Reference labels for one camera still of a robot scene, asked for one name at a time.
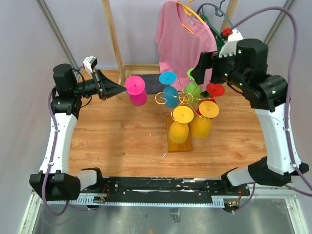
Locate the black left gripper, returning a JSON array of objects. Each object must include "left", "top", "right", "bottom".
[{"left": 72, "top": 68, "right": 126, "bottom": 100}]

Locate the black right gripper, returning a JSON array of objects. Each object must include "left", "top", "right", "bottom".
[{"left": 191, "top": 47, "right": 248, "bottom": 90}]

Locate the magenta wine glass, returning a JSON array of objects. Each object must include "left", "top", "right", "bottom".
[{"left": 125, "top": 75, "right": 147, "bottom": 107}]

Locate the blue wine glass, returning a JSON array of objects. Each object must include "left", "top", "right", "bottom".
[{"left": 159, "top": 71, "right": 179, "bottom": 109}]

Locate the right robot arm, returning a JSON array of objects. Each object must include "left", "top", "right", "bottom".
[{"left": 190, "top": 39, "right": 309, "bottom": 195}]

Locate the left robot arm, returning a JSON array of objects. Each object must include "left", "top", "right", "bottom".
[{"left": 29, "top": 63, "right": 126, "bottom": 201}]

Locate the red wine glass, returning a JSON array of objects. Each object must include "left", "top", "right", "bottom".
[{"left": 196, "top": 83, "right": 225, "bottom": 119}]

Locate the green wine glass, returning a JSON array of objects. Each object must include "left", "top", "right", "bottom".
[{"left": 184, "top": 68, "right": 201, "bottom": 98}]

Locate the yellow wine glass rear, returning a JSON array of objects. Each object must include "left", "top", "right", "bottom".
[{"left": 191, "top": 101, "right": 219, "bottom": 139}]

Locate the yellow wine glass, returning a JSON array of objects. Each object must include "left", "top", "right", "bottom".
[
  {"left": 169, "top": 105, "right": 194, "bottom": 144},
  {"left": 191, "top": 101, "right": 219, "bottom": 139}
]

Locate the yellow wine glass front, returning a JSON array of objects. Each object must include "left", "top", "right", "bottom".
[{"left": 169, "top": 105, "right": 194, "bottom": 144}]

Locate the wooden rack base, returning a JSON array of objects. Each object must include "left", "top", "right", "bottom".
[{"left": 166, "top": 116, "right": 193, "bottom": 153}]

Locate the green tank top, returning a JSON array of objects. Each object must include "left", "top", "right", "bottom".
[{"left": 200, "top": 14, "right": 225, "bottom": 51}]

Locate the pink t-shirt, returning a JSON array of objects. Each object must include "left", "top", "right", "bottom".
[{"left": 156, "top": 0, "right": 217, "bottom": 91}]

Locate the folded dark grey cloth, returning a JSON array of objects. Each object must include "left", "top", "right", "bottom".
[{"left": 135, "top": 74, "right": 166, "bottom": 95}]

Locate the grey clothes hanger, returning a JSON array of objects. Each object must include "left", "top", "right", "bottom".
[{"left": 196, "top": 0, "right": 238, "bottom": 30}]

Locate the orange clothes hanger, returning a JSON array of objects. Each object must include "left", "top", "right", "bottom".
[{"left": 176, "top": 1, "right": 206, "bottom": 35}]

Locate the wooden clothes rack frame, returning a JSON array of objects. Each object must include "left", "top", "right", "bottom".
[{"left": 101, "top": 0, "right": 238, "bottom": 85}]

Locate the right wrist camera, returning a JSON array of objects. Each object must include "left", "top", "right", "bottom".
[{"left": 218, "top": 28, "right": 243, "bottom": 58}]

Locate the gold wire glass rack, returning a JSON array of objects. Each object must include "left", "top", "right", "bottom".
[{"left": 155, "top": 89, "right": 205, "bottom": 121}]

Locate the aluminium frame rail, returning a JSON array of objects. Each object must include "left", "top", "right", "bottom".
[{"left": 36, "top": 0, "right": 78, "bottom": 68}]

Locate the white slotted cable duct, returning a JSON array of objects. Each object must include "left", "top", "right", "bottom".
[{"left": 41, "top": 194, "right": 225, "bottom": 208}]

